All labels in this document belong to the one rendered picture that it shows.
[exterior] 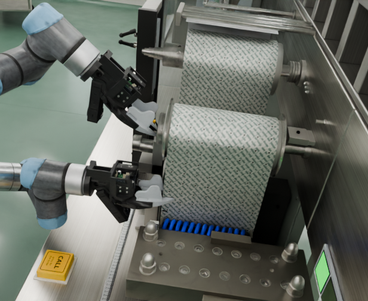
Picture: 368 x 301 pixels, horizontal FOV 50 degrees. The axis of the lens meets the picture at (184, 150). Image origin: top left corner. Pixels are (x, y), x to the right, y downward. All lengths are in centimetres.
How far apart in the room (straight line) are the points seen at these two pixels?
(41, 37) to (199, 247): 57
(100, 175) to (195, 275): 31
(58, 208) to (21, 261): 130
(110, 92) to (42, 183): 27
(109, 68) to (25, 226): 174
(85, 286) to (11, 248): 139
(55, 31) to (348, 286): 70
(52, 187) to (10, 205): 167
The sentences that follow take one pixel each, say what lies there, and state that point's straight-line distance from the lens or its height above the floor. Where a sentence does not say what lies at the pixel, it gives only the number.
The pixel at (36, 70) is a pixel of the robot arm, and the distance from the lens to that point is 93.
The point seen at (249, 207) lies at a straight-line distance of 98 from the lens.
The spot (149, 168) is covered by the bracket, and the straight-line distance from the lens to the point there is 101.
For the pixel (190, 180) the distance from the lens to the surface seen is 93.
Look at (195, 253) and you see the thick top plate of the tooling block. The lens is 94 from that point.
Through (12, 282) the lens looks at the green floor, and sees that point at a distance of 225.
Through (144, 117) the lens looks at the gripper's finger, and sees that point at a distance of 90.
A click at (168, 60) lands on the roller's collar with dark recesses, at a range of 109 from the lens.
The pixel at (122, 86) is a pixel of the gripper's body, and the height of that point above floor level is 136.
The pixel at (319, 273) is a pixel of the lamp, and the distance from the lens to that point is 79.
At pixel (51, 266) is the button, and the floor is 92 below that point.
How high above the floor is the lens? 173
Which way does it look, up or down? 34 degrees down
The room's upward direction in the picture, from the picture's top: 7 degrees clockwise
